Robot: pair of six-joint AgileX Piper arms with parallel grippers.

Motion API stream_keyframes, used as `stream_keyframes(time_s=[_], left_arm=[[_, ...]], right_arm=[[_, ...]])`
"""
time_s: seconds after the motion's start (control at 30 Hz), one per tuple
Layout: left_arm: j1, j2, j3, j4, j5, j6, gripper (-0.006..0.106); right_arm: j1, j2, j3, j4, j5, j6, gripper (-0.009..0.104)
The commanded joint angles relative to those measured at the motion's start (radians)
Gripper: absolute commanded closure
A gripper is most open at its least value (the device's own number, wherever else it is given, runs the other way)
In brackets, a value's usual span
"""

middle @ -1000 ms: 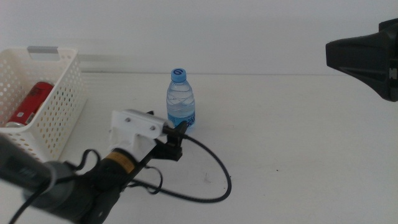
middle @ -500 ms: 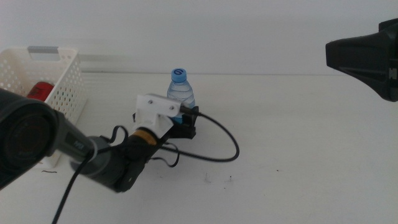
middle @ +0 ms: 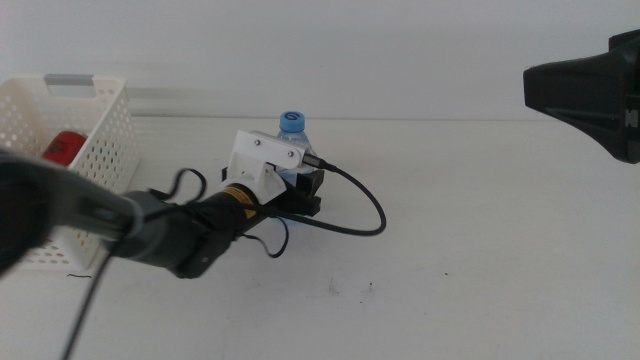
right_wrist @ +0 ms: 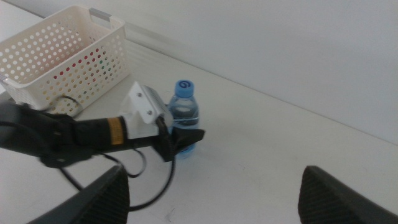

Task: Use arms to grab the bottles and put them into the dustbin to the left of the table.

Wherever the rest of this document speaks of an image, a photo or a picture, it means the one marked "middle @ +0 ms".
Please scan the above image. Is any clear water bottle blue cap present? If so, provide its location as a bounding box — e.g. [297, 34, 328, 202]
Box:
[275, 110, 318, 227]

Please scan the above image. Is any red cola can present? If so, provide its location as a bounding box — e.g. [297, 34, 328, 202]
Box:
[41, 130, 89, 168]

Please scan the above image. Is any white perforated plastic basket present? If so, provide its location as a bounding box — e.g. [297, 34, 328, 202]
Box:
[0, 74, 141, 272]

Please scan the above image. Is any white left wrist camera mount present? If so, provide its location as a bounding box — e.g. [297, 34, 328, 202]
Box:
[226, 129, 308, 205]

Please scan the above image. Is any black left camera cable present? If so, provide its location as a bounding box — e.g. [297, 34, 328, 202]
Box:
[59, 153, 388, 360]

